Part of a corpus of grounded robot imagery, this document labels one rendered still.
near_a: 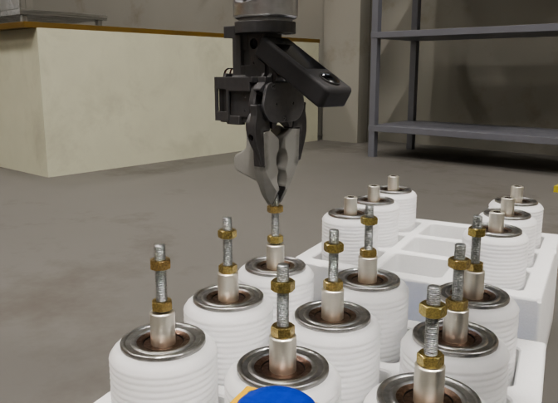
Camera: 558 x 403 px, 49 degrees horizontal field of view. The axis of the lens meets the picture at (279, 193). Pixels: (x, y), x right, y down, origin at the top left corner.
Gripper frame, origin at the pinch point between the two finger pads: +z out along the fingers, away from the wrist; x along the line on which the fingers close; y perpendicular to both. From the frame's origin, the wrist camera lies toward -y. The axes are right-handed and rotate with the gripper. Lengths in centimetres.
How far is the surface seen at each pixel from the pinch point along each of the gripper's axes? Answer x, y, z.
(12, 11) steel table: -189, 445, -61
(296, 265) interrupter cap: -1.5, -1.5, 9.1
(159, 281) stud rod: 23.0, -6.0, 3.5
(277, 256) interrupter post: 0.5, -0.3, 7.7
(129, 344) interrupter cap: 25.1, -4.3, 9.2
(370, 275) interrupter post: -2.6, -11.6, 8.4
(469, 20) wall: -321, 120, -45
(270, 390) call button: 33.1, -28.0, 1.6
